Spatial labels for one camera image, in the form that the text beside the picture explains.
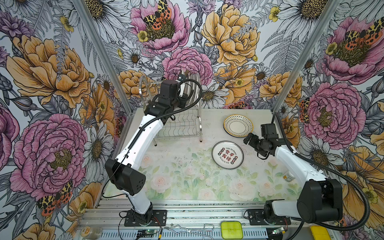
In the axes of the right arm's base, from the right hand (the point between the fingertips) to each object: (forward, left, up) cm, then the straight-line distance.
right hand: (250, 147), depth 87 cm
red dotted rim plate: (+2, +10, -11) cm, 16 cm away
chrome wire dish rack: (+25, +35, -7) cm, 44 cm away
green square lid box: (-37, +15, -10) cm, 42 cm away
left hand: (+15, +38, +26) cm, 48 cm away
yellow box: (-40, -25, -11) cm, 48 cm away
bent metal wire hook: (-37, +40, -12) cm, 56 cm away
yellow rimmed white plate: (+25, 0, -10) cm, 27 cm away
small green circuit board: (-37, +55, -12) cm, 67 cm away
